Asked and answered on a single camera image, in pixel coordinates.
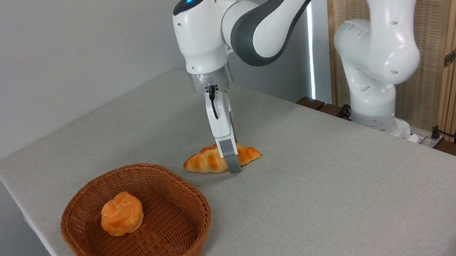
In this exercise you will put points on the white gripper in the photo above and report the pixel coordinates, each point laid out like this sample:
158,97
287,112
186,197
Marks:
222,122

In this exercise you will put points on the long braided bread loaf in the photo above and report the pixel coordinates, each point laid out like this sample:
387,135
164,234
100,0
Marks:
206,162

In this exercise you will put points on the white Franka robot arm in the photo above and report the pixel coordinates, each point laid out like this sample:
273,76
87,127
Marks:
201,33

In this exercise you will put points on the brown wicker basket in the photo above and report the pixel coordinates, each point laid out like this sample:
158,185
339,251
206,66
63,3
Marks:
171,231

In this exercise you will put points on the round knotted bread roll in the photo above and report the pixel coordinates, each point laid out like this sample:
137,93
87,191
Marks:
121,213

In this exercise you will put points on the dark brown wooden block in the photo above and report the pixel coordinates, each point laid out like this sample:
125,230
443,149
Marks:
311,102
331,110

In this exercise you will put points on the grey tablecloth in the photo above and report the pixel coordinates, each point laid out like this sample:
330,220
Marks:
325,202

